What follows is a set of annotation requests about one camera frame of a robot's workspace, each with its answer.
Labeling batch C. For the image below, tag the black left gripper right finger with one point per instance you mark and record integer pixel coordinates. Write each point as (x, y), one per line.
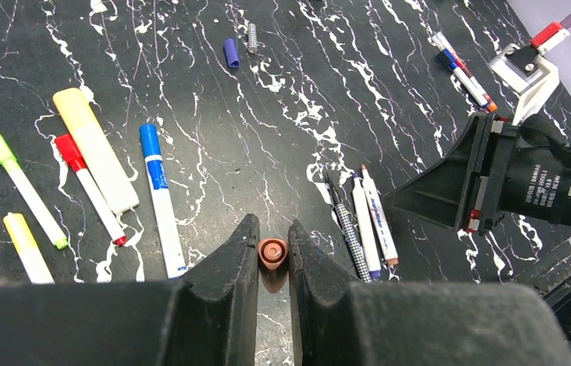
(339, 320)

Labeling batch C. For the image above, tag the copper marker cap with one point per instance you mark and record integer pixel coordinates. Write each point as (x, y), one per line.
(273, 258)

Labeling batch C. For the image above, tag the copper capped white marker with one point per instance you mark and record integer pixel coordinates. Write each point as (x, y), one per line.
(378, 217)

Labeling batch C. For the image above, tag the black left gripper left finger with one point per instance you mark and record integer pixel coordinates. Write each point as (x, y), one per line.
(207, 316)

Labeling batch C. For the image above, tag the blue red marker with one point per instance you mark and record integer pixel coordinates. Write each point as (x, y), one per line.
(448, 61)

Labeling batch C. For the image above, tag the orange yellow highlighter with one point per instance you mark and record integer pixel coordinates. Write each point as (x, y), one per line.
(102, 162)

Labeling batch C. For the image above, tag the red capped white marker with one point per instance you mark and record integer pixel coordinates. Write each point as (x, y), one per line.
(74, 159)

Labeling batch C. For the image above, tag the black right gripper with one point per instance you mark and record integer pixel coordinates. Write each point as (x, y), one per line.
(521, 169)

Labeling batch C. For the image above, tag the purple white marker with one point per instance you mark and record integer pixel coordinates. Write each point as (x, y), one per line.
(365, 228)

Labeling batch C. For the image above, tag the yellow capped pen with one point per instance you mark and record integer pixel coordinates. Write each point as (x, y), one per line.
(27, 249)

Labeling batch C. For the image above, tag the blue capped white marker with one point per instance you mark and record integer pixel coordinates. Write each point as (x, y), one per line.
(175, 265)

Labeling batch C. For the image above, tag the purple marker cap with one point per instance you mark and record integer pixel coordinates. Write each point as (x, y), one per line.
(231, 53)

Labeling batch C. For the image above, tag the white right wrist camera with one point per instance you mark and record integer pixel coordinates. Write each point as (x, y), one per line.
(526, 70)

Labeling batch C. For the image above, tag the green capped marker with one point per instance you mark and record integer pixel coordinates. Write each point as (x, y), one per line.
(9, 162)

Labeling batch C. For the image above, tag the checkered black white pen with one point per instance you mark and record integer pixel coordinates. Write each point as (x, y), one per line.
(348, 231)

